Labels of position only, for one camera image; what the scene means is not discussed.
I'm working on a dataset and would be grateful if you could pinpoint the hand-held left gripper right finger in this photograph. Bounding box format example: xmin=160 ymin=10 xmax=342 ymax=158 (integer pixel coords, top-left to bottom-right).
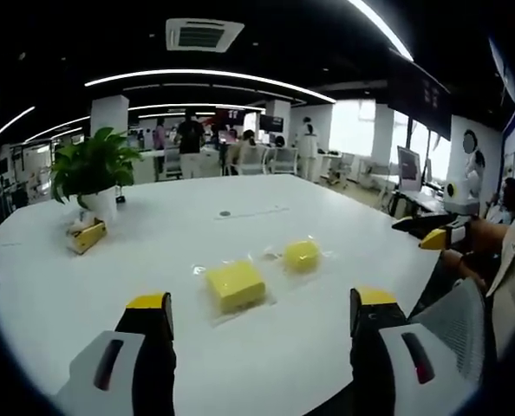
xmin=349 ymin=285 xmax=479 ymax=416

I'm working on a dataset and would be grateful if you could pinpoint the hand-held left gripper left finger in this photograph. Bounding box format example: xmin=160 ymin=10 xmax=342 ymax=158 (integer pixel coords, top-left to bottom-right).
xmin=55 ymin=291 xmax=179 ymax=416

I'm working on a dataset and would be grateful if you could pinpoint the rectangular yellow silicone block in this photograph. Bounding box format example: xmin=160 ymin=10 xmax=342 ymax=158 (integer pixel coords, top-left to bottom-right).
xmin=204 ymin=258 xmax=268 ymax=315

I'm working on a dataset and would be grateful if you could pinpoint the round yellow silicone block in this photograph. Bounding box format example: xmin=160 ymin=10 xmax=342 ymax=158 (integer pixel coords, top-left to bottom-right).
xmin=282 ymin=238 xmax=322 ymax=275

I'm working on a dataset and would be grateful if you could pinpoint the computer monitor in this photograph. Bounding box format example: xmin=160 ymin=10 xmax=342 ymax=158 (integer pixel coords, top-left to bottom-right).
xmin=396 ymin=145 xmax=424 ymax=193

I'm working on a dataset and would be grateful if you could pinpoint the grey mesh chair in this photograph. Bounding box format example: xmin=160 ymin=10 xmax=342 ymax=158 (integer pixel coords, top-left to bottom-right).
xmin=407 ymin=276 xmax=498 ymax=385

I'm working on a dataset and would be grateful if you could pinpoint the yellow tissue box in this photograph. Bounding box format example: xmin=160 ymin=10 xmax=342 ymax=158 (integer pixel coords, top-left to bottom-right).
xmin=64 ymin=216 xmax=108 ymax=255

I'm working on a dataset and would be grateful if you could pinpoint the white office chair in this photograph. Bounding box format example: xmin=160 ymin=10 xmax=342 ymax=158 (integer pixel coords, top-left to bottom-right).
xmin=271 ymin=146 xmax=301 ymax=175

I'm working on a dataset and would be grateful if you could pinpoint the green potted plant white pot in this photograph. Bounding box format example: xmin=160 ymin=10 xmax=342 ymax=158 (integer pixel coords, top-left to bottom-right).
xmin=49 ymin=126 xmax=145 ymax=223

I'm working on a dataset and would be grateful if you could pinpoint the long ceiling light strip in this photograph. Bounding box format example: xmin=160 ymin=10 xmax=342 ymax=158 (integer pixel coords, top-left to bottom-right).
xmin=83 ymin=68 xmax=337 ymax=104

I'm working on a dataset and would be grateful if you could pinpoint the ceiling air conditioner vent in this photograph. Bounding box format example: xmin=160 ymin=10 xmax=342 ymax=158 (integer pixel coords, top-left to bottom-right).
xmin=166 ymin=17 xmax=245 ymax=54

